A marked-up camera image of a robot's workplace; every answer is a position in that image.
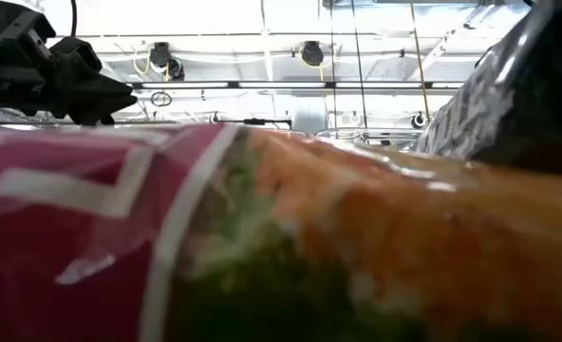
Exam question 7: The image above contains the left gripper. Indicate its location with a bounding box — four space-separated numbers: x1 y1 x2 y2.
0 36 139 126

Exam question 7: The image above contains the pink shrimp ramen packet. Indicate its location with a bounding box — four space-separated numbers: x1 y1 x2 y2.
0 122 562 342

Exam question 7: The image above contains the black ramen packet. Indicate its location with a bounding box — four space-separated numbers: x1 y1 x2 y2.
411 0 562 178

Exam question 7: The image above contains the black ceiling-hung device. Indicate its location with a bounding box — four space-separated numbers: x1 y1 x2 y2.
166 56 186 82

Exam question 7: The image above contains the long ceiling light bar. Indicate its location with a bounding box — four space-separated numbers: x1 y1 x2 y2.
128 80 465 91

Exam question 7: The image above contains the white pillar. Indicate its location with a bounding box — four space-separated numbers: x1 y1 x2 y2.
292 106 330 135

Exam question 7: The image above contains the black cable loop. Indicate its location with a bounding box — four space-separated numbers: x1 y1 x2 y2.
150 90 173 108

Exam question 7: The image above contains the black ceiling cable reel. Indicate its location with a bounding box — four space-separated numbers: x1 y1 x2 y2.
148 41 173 68
300 40 325 67

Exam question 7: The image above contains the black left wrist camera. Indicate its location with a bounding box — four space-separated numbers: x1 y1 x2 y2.
0 0 58 64

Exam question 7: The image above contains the black rectangular bar frame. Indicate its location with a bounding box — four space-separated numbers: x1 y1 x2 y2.
216 117 293 130

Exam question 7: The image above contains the black hanging cable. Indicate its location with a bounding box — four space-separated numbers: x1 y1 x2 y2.
350 0 368 128

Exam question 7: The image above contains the yellow hanging cable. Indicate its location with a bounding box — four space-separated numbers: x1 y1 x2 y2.
407 0 432 124

